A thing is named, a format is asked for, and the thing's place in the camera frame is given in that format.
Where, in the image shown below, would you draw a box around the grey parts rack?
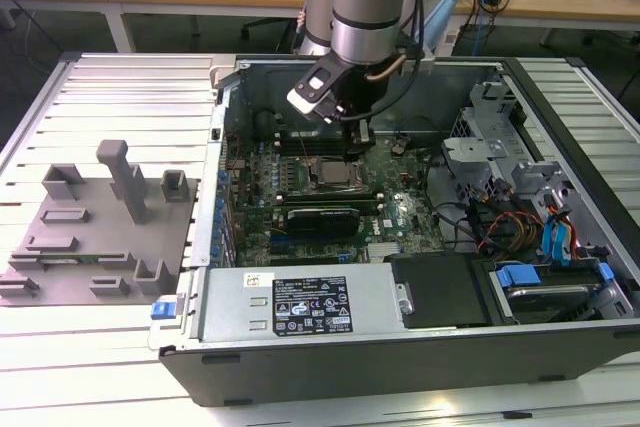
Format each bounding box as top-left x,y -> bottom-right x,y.
0,139 -> 201,308

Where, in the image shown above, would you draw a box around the blue network cable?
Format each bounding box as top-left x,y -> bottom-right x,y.
474,0 -> 489,56

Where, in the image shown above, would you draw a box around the black office chair base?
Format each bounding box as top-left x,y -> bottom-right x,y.
241,16 -> 302,54

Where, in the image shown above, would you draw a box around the green motherboard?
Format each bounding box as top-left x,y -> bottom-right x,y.
222,136 -> 446,268

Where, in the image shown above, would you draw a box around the black RAM slot bank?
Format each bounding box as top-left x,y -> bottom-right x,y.
277,190 -> 386,216
277,127 -> 349,156

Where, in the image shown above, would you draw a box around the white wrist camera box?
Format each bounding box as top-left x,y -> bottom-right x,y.
286,54 -> 351,126

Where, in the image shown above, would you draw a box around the grey power supply unit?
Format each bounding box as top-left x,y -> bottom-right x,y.
199,266 -> 406,343

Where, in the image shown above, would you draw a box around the blue flat data wires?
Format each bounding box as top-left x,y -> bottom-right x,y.
540,201 -> 579,268

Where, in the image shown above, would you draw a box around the hard disk in blue carrier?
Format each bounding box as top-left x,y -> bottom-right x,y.
492,260 -> 617,324

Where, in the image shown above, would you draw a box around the copper coloured cable end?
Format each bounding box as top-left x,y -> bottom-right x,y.
364,54 -> 404,82

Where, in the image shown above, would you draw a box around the black graphics card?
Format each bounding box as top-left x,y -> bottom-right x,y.
283,204 -> 362,239

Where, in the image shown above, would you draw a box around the grey metal drive cage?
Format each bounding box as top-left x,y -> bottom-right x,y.
439,79 -> 576,208

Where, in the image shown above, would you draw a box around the CPU socket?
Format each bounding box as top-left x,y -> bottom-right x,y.
307,154 -> 366,193

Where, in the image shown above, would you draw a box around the red yellow power wires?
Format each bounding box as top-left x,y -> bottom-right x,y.
469,194 -> 549,256

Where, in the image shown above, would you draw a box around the black grey PC case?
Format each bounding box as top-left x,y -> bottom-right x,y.
149,52 -> 640,408

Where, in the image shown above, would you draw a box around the blue case latch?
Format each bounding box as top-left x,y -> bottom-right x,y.
151,299 -> 177,321

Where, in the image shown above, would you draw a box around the black plastic shroud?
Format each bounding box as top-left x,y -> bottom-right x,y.
388,252 -> 496,331

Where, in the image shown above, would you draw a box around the silver chipset heatsink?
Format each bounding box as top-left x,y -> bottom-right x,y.
367,241 -> 401,261

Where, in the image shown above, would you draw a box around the green RAM stick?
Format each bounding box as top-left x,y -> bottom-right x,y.
38,255 -> 126,265

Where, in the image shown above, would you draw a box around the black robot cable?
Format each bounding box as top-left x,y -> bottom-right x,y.
367,0 -> 429,121

